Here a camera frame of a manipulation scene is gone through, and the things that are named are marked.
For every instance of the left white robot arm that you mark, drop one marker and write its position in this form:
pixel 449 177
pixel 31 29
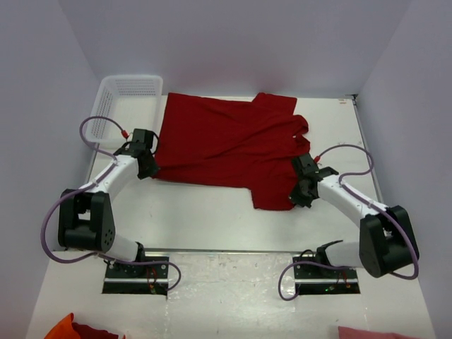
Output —
pixel 86 220

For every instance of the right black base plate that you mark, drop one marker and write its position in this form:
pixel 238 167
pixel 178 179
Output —
pixel 313 280

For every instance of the pink folded cloth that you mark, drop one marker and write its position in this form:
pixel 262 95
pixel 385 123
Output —
pixel 351 333

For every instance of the red t shirt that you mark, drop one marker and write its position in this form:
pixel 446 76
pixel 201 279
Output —
pixel 237 144

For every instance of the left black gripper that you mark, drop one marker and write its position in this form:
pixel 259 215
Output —
pixel 151 170

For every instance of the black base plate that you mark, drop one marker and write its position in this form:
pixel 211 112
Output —
pixel 313 280
pixel 135 280

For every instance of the white plastic mesh basket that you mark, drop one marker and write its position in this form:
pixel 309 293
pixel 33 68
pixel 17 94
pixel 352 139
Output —
pixel 127 101

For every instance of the dark red folded cloth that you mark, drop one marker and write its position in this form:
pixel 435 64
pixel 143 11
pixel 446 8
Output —
pixel 87 332

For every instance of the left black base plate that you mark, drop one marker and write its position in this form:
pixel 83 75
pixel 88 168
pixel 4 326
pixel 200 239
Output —
pixel 135 280

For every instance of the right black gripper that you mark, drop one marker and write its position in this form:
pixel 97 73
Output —
pixel 299 200

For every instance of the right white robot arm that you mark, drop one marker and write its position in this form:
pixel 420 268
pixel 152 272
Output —
pixel 386 244

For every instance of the orange folded cloth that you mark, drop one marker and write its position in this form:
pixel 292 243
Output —
pixel 63 330

